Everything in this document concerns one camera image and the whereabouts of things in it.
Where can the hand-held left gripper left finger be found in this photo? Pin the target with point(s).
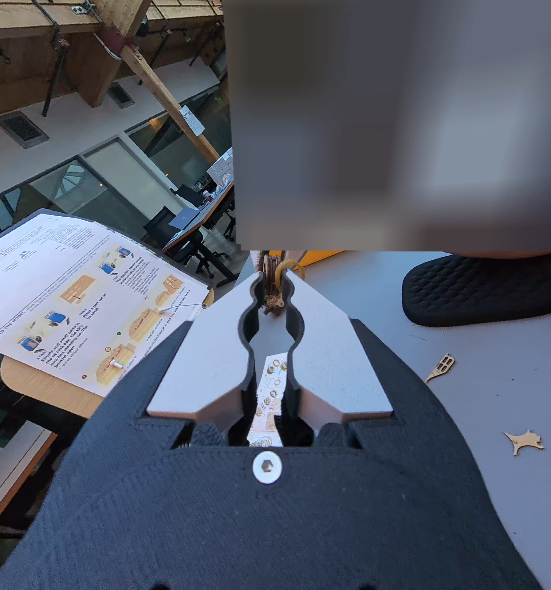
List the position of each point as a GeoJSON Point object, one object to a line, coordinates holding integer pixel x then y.
{"type": "Point", "coordinates": [201, 368]}

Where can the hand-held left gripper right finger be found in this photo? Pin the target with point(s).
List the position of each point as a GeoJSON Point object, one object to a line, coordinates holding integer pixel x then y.
{"type": "Point", "coordinates": [340, 368]}

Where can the small wooden gear assembly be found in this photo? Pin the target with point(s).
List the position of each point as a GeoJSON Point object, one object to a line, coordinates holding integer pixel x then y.
{"type": "Point", "coordinates": [270, 285]}

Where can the wood-edged office desk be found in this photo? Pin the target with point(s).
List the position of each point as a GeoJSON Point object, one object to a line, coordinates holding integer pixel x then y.
{"type": "Point", "coordinates": [197, 226]}

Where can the grey desk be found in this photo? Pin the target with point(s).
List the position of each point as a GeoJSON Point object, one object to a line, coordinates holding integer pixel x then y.
{"type": "Point", "coordinates": [487, 368]}

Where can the parts picture booklet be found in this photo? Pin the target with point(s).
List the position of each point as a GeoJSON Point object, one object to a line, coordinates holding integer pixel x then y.
{"type": "Point", "coordinates": [270, 392]}

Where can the wooden scrap piece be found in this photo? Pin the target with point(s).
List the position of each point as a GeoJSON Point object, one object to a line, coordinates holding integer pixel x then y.
{"type": "Point", "coordinates": [524, 442]}
{"type": "Point", "coordinates": [441, 366]}

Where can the yellow plastic bin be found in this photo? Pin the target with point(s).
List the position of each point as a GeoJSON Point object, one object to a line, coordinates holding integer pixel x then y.
{"type": "Point", "coordinates": [323, 257]}

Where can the printed instruction sheet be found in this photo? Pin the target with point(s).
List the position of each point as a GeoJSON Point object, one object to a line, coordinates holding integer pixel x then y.
{"type": "Point", "coordinates": [81, 295]}

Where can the black office chair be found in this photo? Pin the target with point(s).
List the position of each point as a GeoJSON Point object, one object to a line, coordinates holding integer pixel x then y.
{"type": "Point", "coordinates": [160, 226]}

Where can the closed grey laptop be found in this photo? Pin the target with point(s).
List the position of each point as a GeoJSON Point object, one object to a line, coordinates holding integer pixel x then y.
{"type": "Point", "coordinates": [184, 217]}

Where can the wooden document board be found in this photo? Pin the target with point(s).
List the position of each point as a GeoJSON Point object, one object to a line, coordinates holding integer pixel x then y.
{"type": "Point", "coordinates": [40, 382]}

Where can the black wrist rest pad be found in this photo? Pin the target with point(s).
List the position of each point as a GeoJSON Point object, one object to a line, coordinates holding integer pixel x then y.
{"type": "Point", "coordinates": [482, 290]}

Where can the stack of white boxes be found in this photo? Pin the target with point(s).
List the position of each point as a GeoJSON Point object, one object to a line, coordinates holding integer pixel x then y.
{"type": "Point", "coordinates": [220, 168]}

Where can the paper notice on post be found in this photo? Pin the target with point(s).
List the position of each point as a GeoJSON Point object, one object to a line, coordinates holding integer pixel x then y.
{"type": "Point", "coordinates": [192, 120]}

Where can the wooden support post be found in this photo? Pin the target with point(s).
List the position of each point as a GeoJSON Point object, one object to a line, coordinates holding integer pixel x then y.
{"type": "Point", "coordinates": [164, 92]}

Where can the wall air vent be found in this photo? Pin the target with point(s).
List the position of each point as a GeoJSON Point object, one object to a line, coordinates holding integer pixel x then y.
{"type": "Point", "coordinates": [21, 129]}
{"type": "Point", "coordinates": [121, 95]}

